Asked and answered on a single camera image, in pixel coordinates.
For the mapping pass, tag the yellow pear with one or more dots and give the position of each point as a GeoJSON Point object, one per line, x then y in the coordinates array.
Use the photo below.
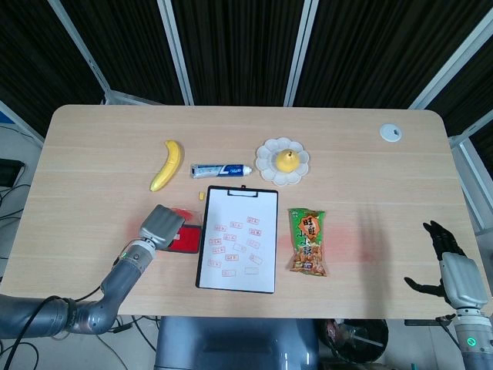
{"type": "Point", "coordinates": [286, 162]}

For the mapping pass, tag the blue white toothpaste tube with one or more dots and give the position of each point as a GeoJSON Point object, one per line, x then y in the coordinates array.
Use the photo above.
{"type": "Point", "coordinates": [219, 170]}

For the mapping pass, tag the white flower-shaped plate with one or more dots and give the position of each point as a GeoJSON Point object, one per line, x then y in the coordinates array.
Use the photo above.
{"type": "Point", "coordinates": [265, 158]}

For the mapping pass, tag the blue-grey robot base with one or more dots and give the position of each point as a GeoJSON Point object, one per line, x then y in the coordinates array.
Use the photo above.
{"type": "Point", "coordinates": [231, 339]}

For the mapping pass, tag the black clipboard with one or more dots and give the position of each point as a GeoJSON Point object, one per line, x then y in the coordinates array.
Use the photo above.
{"type": "Point", "coordinates": [242, 192]}

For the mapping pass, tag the black box device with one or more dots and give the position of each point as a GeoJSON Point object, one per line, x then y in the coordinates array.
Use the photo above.
{"type": "Point", "coordinates": [9, 171]}

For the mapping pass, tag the left robot hand grey black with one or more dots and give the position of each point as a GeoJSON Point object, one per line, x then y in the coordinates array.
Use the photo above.
{"type": "Point", "coordinates": [159, 227]}

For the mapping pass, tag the white framed blue board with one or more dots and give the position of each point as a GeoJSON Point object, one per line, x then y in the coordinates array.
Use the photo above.
{"type": "Point", "coordinates": [15, 119]}

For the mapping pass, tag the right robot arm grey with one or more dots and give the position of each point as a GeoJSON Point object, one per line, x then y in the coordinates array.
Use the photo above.
{"type": "Point", "coordinates": [475, 341]}

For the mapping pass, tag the white partition frame post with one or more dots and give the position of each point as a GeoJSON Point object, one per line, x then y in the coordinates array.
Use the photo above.
{"type": "Point", "coordinates": [450, 63]}
{"type": "Point", "coordinates": [177, 50]}
{"type": "Point", "coordinates": [300, 50]}
{"type": "Point", "coordinates": [81, 48]}

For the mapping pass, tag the white side partition frame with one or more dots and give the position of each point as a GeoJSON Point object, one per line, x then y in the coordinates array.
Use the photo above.
{"type": "Point", "coordinates": [468, 169]}

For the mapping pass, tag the green snack bag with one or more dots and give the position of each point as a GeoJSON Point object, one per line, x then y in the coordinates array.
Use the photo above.
{"type": "Point", "coordinates": [308, 239]}

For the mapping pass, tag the red ink pad clear lid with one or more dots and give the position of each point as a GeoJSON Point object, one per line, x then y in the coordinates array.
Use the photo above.
{"type": "Point", "coordinates": [190, 239]}

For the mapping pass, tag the yellow banana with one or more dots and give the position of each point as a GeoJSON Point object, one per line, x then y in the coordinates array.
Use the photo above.
{"type": "Point", "coordinates": [169, 165]}

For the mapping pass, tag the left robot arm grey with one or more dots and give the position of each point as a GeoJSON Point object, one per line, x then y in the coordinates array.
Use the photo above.
{"type": "Point", "coordinates": [115, 277]}

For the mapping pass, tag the black trash bin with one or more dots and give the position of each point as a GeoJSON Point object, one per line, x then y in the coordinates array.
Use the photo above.
{"type": "Point", "coordinates": [358, 343]}

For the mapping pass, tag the right robot hand grey black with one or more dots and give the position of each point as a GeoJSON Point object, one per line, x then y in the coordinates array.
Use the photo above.
{"type": "Point", "coordinates": [462, 277]}

